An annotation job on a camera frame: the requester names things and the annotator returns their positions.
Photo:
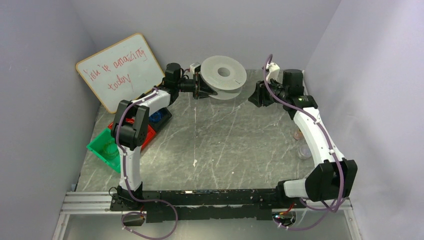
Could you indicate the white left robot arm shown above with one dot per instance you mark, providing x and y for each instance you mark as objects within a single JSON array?
[{"x": 130, "y": 137}]

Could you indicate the white perforated filament spool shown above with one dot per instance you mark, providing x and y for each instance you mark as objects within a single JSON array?
[{"x": 225, "y": 75}]

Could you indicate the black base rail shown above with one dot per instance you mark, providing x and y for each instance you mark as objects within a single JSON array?
[{"x": 219, "y": 204}]

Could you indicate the clear small jar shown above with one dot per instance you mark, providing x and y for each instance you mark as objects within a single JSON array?
[{"x": 304, "y": 152}]

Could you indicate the red storage bin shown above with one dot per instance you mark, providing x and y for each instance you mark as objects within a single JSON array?
[{"x": 150, "y": 132}]

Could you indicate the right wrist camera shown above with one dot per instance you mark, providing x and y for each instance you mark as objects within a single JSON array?
[{"x": 272, "y": 70}]

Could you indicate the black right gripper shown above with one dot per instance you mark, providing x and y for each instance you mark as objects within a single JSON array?
[{"x": 260, "y": 94}]

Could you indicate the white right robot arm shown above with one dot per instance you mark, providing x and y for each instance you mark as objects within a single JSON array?
[{"x": 333, "y": 175}]

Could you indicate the black storage bin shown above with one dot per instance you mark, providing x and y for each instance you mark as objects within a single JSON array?
[{"x": 159, "y": 119}]

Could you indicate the green storage bin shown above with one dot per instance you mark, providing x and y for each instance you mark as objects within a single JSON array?
[{"x": 105, "y": 148}]

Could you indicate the pink capped small bottle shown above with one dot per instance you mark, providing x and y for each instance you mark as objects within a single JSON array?
[{"x": 298, "y": 135}]

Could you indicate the whiteboard with red writing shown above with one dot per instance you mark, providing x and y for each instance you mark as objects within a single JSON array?
[{"x": 122, "y": 71}]

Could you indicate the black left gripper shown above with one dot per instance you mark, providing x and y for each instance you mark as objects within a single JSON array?
[{"x": 199, "y": 86}]

